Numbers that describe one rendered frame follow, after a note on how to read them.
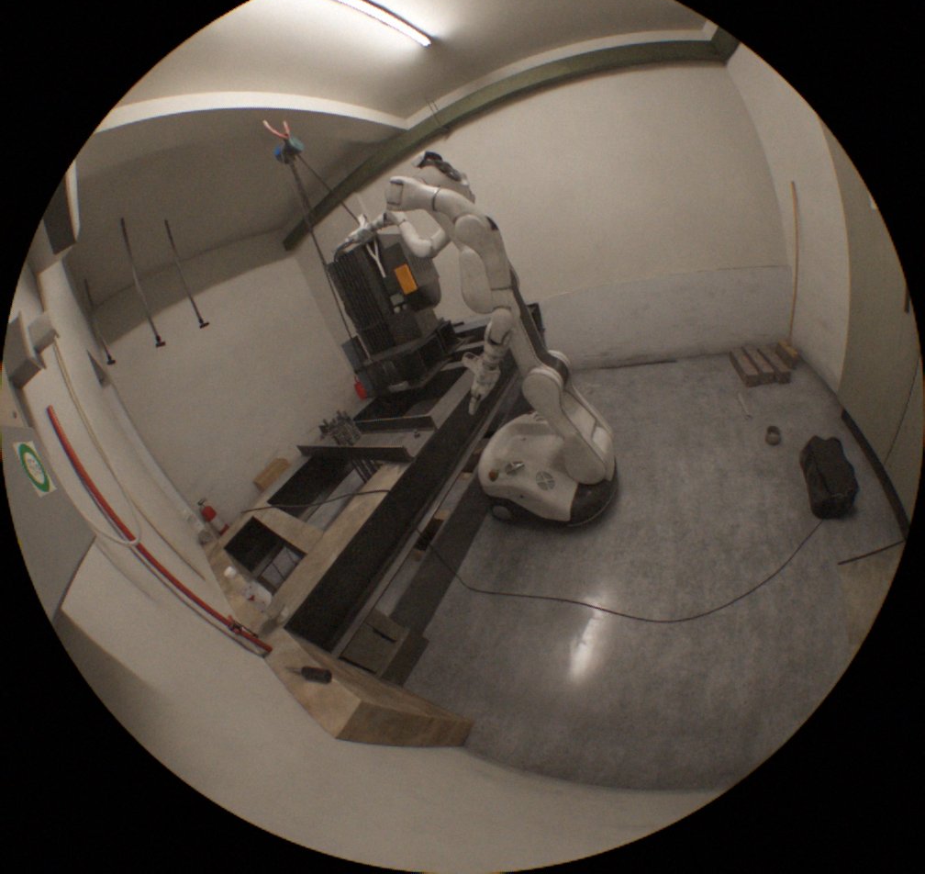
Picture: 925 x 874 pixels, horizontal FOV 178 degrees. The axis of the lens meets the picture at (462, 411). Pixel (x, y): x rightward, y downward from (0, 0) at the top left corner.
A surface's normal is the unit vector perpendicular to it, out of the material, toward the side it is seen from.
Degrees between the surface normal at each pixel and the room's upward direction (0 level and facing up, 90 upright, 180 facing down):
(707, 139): 90
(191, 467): 90
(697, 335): 90
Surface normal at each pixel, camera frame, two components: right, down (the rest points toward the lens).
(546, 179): -0.42, 0.56
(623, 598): -0.36, -0.83
